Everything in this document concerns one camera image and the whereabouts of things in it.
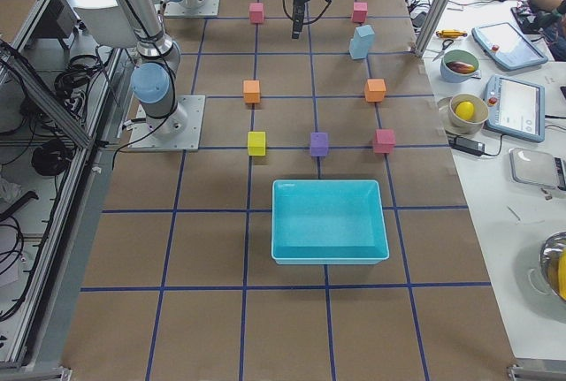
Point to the near left crimson block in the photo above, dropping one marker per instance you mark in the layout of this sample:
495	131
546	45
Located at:
256	13

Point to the light blue block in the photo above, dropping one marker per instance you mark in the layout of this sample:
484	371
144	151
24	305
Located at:
363	35
358	50

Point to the blue bowl with fruit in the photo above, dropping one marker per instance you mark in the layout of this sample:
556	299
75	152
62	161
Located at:
457	66

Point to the beige bowl with lemon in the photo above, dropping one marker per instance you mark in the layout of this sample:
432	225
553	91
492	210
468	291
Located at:
467	127

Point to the right pink block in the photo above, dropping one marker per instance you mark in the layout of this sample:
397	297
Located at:
383	141

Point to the pink block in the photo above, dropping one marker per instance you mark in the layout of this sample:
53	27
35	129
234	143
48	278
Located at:
359	12
383	141

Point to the yellow lemon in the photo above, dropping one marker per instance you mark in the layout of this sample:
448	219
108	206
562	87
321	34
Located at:
465	110

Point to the far orange block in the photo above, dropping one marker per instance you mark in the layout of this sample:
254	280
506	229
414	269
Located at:
374	90

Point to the black handled scissors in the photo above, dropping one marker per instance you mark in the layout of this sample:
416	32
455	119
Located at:
444	46

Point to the far left pink block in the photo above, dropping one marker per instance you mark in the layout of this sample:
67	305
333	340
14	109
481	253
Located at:
359	12

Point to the teal plastic tray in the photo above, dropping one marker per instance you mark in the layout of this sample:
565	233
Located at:
333	222

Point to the aluminium frame post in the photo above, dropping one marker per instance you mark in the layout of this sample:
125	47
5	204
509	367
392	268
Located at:
428	28

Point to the lower teach pendant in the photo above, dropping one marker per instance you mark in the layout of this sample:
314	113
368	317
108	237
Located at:
516	108

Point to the yellow block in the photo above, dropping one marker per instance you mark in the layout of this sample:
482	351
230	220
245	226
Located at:
256	143

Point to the grey lidded container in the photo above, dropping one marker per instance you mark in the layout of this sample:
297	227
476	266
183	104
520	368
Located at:
537	168

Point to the upper teach pendant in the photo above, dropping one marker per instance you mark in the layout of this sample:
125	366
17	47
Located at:
507	46

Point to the right purple block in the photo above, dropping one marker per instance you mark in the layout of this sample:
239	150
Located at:
319	144

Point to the gold metal tool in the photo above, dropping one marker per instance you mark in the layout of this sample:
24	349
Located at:
451	33

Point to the metal bowl with fruit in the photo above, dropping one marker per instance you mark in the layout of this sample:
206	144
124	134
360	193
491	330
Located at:
548	278

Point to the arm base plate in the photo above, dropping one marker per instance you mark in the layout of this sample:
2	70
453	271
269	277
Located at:
177	133
190	9

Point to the black power adapter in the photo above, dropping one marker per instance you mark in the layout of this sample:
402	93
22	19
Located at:
467	146

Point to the near orange block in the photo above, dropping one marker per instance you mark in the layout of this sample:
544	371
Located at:
251	91

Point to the orange block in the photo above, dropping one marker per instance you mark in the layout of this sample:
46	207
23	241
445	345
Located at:
374	90
251	91

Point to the teach pendant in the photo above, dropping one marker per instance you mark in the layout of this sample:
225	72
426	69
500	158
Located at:
516	108
507	46

